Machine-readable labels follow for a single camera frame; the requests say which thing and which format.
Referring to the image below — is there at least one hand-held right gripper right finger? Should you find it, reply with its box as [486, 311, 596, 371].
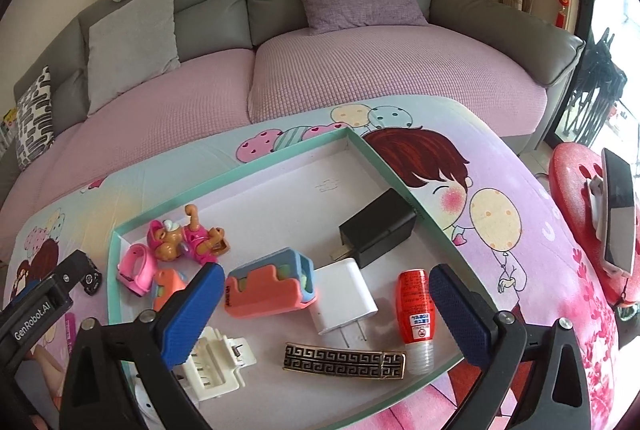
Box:
[429, 264, 593, 430]

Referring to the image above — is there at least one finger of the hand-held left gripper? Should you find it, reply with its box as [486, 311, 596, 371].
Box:
[47, 250, 93, 298]
[10, 280, 41, 306]

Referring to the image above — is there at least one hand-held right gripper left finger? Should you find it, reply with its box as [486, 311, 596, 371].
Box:
[59, 262, 226, 430]

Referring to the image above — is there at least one red small bottle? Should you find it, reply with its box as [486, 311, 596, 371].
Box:
[396, 268, 435, 376]

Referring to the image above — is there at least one pink watch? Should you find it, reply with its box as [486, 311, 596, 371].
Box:
[116, 242, 160, 297]

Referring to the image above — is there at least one white slotted plastic holder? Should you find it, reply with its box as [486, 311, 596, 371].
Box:
[172, 325, 258, 403]

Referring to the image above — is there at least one pink brown pup figure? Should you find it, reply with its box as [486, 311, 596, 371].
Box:
[147, 204, 232, 267]

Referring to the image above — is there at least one white round plastic toy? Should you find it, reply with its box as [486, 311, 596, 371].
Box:
[132, 380, 166, 430]

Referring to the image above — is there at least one white charger plug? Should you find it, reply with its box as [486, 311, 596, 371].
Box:
[309, 258, 379, 343]

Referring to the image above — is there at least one black charger plug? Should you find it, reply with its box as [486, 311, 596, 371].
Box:
[329, 187, 418, 268]

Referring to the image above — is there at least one teal box tray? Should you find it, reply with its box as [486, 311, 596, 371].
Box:
[107, 127, 501, 430]

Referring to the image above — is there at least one pink slim tube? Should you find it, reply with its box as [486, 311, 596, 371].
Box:
[62, 310, 78, 346]

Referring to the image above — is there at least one printed cartoon blanket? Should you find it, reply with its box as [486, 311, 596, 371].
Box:
[0, 95, 621, 430]

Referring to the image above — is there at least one black white patterned pillow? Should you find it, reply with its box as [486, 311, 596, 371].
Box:
[14, 66, 56, 172]

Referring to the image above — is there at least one colourful magazine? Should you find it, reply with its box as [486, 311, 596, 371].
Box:
[0, 107, 18, 156]

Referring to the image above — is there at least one red plastic stool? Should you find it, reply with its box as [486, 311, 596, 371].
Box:
[547, 142, 640, 311]

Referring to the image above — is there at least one white phone stand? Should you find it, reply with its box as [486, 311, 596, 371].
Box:
[585, 175, 608, 231]

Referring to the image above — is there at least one smartphone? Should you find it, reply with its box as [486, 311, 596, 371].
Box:
[600, 147, 640, 276]

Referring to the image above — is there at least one pink quilted sofa cover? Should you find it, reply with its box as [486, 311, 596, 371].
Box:
[0, 24, 548, 251]

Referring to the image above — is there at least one black folding rack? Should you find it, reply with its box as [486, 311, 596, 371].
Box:
[562, 27, 628, 146]

